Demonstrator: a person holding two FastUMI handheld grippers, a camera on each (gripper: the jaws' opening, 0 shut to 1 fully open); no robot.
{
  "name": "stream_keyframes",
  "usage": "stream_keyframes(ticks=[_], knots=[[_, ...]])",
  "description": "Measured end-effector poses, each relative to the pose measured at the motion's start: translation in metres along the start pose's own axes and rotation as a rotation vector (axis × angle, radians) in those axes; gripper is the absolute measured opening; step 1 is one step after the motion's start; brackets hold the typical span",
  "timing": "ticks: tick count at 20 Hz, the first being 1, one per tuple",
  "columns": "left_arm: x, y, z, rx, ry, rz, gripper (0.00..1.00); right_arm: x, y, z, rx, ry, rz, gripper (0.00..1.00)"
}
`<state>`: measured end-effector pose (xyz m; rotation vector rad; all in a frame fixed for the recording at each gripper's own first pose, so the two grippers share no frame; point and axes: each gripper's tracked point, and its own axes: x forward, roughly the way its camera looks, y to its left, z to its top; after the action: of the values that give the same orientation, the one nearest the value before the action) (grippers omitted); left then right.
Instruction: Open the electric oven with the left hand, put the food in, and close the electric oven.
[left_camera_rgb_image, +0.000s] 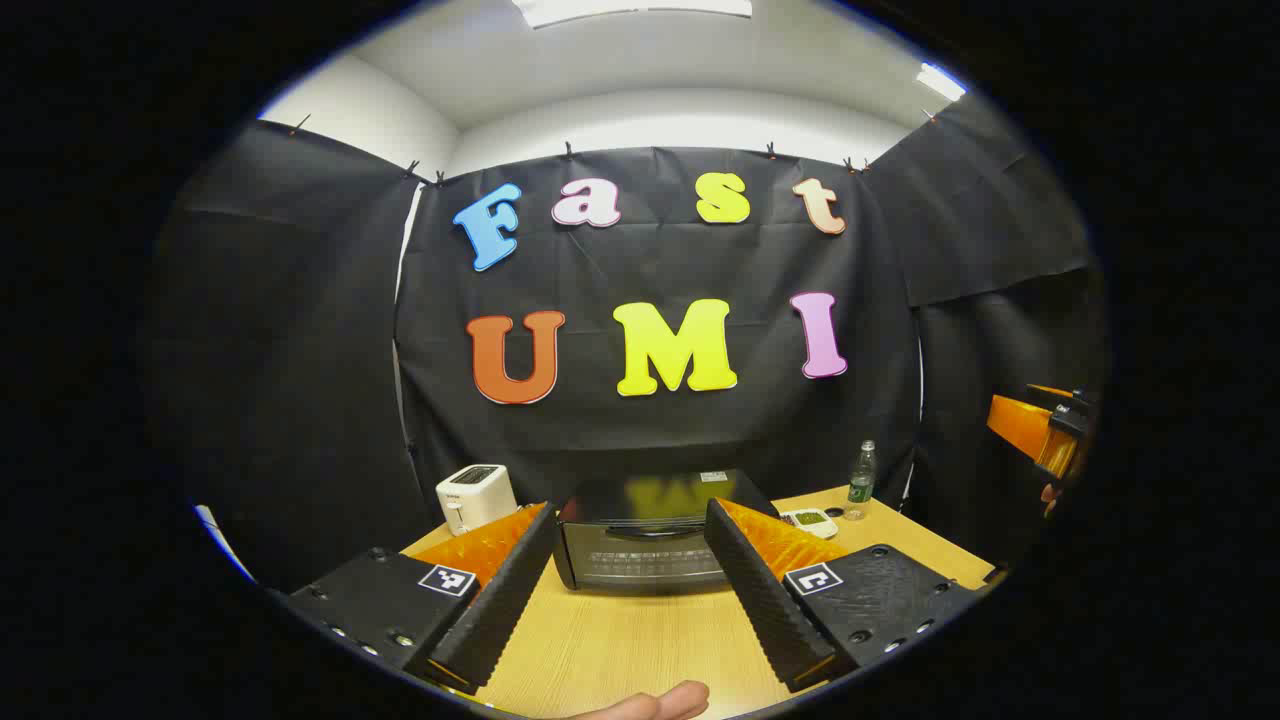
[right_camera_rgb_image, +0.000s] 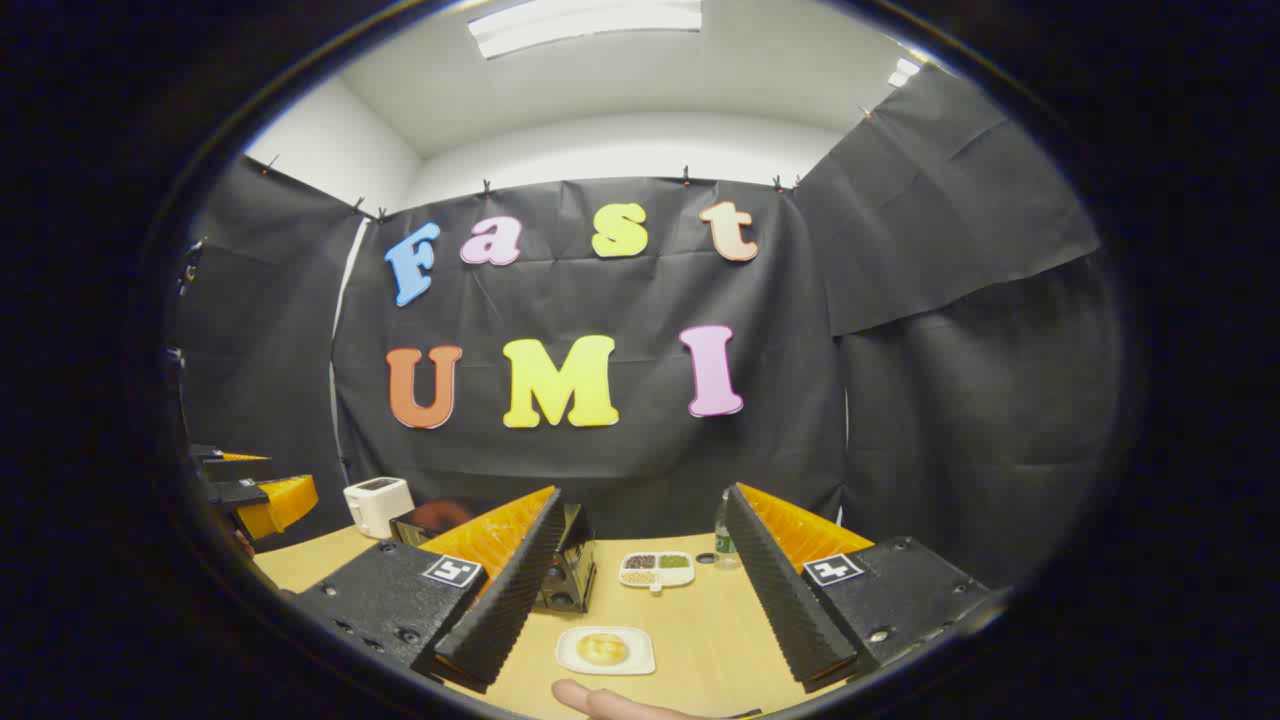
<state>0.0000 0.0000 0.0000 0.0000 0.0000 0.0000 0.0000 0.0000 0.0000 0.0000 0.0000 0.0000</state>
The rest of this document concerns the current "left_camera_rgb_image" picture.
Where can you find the white divided grain tray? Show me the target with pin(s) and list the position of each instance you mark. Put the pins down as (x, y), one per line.
(812, 522)

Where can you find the white toaster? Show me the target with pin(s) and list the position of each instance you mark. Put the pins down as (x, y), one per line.
(475, 495)

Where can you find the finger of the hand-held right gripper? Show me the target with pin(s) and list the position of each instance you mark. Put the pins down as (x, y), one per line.
(1020, 420)

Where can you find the black electric oven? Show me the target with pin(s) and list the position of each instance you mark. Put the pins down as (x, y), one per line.
(640, 560)

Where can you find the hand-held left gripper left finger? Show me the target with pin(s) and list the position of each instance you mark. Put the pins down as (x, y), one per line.
(500, 600)

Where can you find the ceiling light panel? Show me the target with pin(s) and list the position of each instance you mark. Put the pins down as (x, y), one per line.
(630, 10)
(940, 82)

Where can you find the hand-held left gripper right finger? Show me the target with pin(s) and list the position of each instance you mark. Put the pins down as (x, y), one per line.
(765, 600)

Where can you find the clear plastic water bottle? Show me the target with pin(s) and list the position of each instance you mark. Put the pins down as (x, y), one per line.
(861, 485)

